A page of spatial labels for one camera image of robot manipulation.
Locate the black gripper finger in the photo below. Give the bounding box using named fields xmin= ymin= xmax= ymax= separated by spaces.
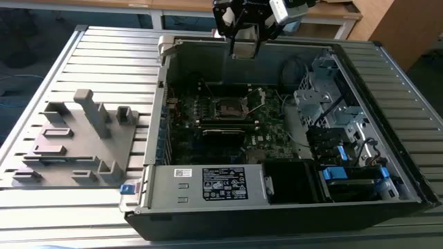
xmin=227 ymin=10 xmax=249 ymax=60
xmin=254 ymin=15 xmax=278 ymax=60

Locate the silver CPU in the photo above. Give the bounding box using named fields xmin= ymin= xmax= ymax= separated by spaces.
xmin=233 ymin=46 xmax=259 ymax=60

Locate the metal socket cover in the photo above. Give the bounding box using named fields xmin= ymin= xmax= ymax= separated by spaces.
xmin=243 ymin=87 xmax=267 ymax=117

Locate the CPU socket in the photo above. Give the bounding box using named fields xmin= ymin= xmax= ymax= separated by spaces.
xmin=214 ymin=97 xmax=250 ymax=120

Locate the silver metal drive cage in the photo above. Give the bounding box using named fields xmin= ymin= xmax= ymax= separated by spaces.
xmin=293 ymin=49 xmax=374 ymax=130

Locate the green motherboard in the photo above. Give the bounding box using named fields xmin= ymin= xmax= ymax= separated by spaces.
xmin=162 ymin=82 xmax=313 ymax=167

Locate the black graphics card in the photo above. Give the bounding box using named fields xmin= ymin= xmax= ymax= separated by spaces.
xmin=202 ymin=128 xmax=247 ymax=148

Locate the wooden cabinet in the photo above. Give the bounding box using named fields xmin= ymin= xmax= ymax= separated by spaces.
xmin=347 ymin=0 xmax=443 ymax=73

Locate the black fan shroud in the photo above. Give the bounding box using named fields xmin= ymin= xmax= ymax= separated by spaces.
xmin=263 ymin=160 xmax=322 ymax=204

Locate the hard disk in blue carrier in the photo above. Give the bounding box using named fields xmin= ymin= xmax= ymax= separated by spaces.
xmin=321 ymin=167 xmax=394 ymax=203

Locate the grey power supply unit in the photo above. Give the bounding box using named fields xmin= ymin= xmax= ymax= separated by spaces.
xmin=147 ymin=163 xmax=274 ymax=208

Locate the grey parts rack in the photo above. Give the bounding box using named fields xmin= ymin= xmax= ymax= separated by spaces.
xmin=12 ymin=89 xmax=141 ymax=187

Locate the dark office chair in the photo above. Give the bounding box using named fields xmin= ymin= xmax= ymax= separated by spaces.
xmin=0 ymin=10 xmax=39 ymax=70

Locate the black PC case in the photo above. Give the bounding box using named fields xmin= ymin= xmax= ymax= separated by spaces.
xmin=119 ymin=35 xmax=442 ymax=242

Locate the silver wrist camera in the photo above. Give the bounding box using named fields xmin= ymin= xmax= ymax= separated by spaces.
xmin=270 ymin=0 xmax=306 ymax=26

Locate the grey case release handle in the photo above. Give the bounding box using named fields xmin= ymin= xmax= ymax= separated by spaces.
xmin=158 ymin=35 xmax=174 ymax=57

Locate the thin grey wire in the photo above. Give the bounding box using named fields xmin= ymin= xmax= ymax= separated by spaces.
xmin=275 ymin=90 xmax=313 ymax=149

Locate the wooden desk white frame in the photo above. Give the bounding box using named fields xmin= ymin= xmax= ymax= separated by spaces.
xmin=0 ymin=0 xmax=163 ymax=30
xmin=162 ymin=0 xmax=363 ymax=39

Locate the thin black wire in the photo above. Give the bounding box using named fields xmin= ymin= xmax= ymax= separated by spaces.
xmin=355 ymin=136 xmax=379 ymax=167

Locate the coloured wire bundle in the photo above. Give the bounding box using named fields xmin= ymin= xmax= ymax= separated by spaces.
xmin=367 ymin=155 xmax=386 ymax=167

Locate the blue floor cable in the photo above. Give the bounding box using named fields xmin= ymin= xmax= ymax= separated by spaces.
xmin=0 ymin=74 xmax=46 ymax=108

